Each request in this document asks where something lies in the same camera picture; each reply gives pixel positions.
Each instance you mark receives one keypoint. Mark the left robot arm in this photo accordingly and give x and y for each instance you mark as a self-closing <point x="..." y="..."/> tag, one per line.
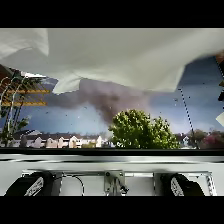
<point x="18" y="188"/>

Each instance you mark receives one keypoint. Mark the silver frame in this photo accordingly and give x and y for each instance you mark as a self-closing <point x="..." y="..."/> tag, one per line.
<point x="113" y="179"/>

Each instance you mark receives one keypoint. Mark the white T-shirt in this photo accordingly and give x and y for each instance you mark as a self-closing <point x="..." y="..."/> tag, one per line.
<point x="116" y="56"/>

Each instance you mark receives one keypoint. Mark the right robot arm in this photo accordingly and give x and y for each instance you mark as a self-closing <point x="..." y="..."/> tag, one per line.
<point x="191" y="188"/>

